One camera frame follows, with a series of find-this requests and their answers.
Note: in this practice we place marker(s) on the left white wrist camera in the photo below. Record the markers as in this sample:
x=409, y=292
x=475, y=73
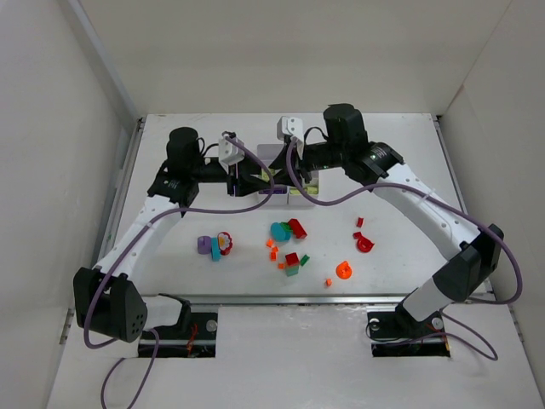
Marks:
x=229, y=150

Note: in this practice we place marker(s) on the teal oval lego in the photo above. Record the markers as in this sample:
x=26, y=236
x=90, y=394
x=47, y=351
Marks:
x=279, y=233

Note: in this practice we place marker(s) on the purple arch lego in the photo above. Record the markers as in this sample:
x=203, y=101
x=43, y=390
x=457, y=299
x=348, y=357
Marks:
x=204, y=245

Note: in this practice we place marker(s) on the light green lego brick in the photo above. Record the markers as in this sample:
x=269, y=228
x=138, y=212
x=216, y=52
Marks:
x=312, y=190
x=265, y=174

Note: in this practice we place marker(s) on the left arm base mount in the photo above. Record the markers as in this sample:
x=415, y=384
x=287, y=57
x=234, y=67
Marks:
x=191, y=332

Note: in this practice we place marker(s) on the right white divided container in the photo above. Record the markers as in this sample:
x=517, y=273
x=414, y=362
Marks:
x=296, y=199

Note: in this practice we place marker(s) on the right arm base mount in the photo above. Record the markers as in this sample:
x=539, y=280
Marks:
x=395, y=335

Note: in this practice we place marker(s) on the red round lego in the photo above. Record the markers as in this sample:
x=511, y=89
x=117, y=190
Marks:
x=363, y=244

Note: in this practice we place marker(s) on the aluminium rail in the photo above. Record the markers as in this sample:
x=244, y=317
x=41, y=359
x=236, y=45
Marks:
x=289, y=300

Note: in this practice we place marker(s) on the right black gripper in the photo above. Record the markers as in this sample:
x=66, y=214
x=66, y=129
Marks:
x=303, y=166

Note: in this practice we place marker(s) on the red long lego brick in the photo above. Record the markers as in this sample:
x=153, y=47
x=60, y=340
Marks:
x=297, y=229

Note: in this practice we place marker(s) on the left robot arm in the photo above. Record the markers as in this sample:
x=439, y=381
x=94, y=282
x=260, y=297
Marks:
x=107, y=300

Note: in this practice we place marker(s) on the red flower lego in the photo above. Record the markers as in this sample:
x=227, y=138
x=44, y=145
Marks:
x=225, y=243

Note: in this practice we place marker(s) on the orange round lego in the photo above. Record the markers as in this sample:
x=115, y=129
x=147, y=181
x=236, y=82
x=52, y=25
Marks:
x=344, y=270

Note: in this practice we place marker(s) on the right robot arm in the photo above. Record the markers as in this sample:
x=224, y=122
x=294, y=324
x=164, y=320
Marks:
x=471, y=250

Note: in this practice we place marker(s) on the purple lego stack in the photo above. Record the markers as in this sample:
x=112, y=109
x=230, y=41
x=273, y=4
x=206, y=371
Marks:
x=275, y=191

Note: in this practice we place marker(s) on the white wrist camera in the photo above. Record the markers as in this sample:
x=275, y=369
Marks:
x=289, y=129
x=229, y=150

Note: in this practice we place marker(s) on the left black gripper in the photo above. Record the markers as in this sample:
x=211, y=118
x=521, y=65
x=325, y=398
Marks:
x=232, y=180

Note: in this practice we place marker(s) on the small green lego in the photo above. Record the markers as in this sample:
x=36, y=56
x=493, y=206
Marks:
x=304, y=260

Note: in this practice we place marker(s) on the teal lego brick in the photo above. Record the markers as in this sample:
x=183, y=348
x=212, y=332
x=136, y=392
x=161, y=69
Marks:
x=215, y=249

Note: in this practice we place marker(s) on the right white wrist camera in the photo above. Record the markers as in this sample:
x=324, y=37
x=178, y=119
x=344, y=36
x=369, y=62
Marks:
x=289, y=129

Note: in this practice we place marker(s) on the small orange lego pair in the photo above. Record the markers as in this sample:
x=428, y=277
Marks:
x=271, y=245

